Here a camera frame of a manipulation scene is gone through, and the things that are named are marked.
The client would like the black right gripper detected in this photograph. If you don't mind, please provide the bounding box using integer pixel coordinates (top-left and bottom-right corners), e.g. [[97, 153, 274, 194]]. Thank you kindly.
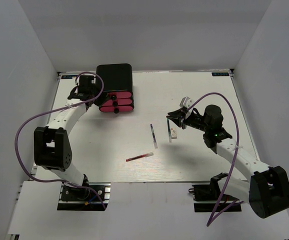
[[167, 107, 211, 133]]

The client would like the green pen refill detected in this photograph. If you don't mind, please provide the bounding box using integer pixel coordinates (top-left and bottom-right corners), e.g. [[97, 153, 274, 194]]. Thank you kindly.
[[167, 118, 172, 143]]

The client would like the pink top drawer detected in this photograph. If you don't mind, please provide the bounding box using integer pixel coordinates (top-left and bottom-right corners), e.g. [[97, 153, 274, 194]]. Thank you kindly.
[[108, 91, 133, 100]]

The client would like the purple pen refill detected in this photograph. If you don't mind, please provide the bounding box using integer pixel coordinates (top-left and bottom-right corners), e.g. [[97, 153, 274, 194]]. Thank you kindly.
[[150, 123, 158, 149]]

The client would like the red pen refill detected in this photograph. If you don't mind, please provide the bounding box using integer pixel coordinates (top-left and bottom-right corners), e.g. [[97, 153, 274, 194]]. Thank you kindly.
[[125, 152, 154, 162]]

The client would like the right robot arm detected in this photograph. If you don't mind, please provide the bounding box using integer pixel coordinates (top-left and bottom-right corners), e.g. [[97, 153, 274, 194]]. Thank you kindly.
[[167, 105, 289, 219]]

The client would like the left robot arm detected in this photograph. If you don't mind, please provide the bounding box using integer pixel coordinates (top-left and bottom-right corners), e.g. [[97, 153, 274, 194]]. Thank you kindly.
[[33, 72, 104, 200]]

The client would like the white staples box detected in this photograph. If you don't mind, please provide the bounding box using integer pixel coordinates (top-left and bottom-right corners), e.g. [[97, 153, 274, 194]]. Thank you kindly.
[[170, 127, 178, 139]]

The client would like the black drawer cabinet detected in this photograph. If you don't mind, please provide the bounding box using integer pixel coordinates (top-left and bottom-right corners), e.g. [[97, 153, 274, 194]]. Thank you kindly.
[[96, 63, 134, 109]]

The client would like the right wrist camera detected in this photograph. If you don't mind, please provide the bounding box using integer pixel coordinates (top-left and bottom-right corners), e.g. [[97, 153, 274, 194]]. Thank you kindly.
[[179, 96, 194, 110]]

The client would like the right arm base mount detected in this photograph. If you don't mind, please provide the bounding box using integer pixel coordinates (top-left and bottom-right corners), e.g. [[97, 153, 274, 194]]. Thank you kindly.
[[188, 173, 242, 213]]

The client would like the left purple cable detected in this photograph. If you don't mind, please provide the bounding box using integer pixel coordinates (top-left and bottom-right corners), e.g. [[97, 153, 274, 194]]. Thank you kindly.
[[14, 71, 108, 211]]

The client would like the purple cable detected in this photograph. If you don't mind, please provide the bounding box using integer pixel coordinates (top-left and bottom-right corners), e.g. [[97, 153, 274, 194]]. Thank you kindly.
[[185, 92, 245, 227], [14, 71, 108, 211]]

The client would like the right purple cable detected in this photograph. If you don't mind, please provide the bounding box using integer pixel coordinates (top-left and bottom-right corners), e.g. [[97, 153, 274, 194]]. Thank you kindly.
[[185, 92, 245, 227]]

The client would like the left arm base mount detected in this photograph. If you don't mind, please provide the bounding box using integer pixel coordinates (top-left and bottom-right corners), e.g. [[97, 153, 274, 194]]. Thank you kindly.
[[57, 183, 111, 212]]

